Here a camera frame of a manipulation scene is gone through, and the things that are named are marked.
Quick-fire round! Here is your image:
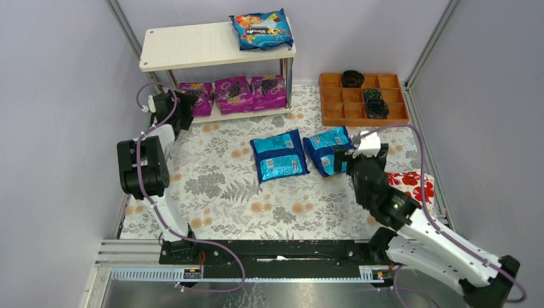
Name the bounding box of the black coiled belt top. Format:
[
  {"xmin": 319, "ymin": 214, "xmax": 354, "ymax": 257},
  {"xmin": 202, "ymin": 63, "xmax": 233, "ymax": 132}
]
[{"xmin": 341, "ymin": 70, "xmax": 366, "ymax": 88}]

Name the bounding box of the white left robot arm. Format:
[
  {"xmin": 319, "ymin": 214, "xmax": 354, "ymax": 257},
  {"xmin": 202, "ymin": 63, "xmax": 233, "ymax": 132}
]
[{"xmin": 117, "ymin": 90, "xmax": 197, "ymax": 259}]

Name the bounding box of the purple candy bag bottom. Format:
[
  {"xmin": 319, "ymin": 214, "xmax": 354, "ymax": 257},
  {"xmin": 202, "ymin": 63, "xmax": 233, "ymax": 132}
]
[{"xmin": 214, "ymin": 76, "xmax": 254, "ymax": 114}]

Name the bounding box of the black coiled belt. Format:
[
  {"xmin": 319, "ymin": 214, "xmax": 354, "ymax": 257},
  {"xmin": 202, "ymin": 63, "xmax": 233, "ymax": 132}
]
[
  {"xmin": 341, "ymin": 70, "xmax": 366, "ymax": 88},
  {"xmin": 366, "ymin": 98, "xmax": 389, "ymax": 119}
]

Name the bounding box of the red floral cloth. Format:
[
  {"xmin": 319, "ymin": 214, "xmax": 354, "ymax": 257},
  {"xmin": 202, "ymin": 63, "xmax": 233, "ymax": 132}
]
[{"xmin": 386, "ymin": 171, "xmax": 436, "ymax": 216}]

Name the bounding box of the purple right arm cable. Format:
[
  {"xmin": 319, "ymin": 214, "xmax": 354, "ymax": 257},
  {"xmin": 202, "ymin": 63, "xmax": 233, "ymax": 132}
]
[{"xmin": 361, "ymin": 123, "xmax": 528, "ymax": 308}]

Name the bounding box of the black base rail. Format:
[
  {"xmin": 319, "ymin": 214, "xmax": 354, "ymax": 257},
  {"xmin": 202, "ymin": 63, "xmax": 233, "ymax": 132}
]
[{"xmin": 159, "ymin": 240, "xmax": 396, "ymax": 280}]

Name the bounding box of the purple candy bag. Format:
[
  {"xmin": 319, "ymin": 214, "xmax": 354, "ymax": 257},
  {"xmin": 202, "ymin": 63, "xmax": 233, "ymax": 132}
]
[
  {"xmin": 214, "ymin": 76, "xmax": 254, "ymax": 114},
  {"xmin": 250, "ymin": 75, "xmax": 287, "ymax": 112},
  {"xmin": 178, "ymin": 83, "xmax": 214, "ymax": 117}
]

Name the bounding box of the wooden compartment tray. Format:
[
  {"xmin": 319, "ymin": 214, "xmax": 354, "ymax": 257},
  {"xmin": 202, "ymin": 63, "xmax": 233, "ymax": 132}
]
[{"xmin": 319, "ymin": 73, "xmax": 410, "ymax": 127}]

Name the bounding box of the floral table mat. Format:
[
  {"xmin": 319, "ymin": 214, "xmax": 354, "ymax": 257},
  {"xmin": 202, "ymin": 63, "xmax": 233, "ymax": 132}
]
[{"xmin": 120, "ymin": 84, "xmax": 426, "ymax": 241}]

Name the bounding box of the black coiled belt bottom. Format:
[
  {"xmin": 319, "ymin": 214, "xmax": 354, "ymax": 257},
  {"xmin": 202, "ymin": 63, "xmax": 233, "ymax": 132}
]
[{"xmin": 366, "ymin": 98, "xmax": 389, "ymax": 119}]

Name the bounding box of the blue fruit candy bag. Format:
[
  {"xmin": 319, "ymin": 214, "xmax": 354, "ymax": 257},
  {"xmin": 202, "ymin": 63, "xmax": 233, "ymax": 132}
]
[{"xmin": 229, "ymin": 8, "xmax": 294, "ymax": 51}]

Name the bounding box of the dark coiled belt middle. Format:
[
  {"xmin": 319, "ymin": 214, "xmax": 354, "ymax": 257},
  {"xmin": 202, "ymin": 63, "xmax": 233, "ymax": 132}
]
[{"xmin": 362, "ymin": 89, "xmax": 383, "ymax": 102}]

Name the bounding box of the white two-tier shelf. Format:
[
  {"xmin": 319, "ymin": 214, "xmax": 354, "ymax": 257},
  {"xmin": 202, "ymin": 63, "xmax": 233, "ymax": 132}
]
[{"xmin": 139, "ymin": 22, "xmax": 296, "ymax": 124}]

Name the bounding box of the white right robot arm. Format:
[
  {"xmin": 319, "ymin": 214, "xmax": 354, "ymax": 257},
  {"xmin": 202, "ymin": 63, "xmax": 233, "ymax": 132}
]
[{"xmin": 334, "ymin": 148, "xmax": 520, "ymax": 307}]

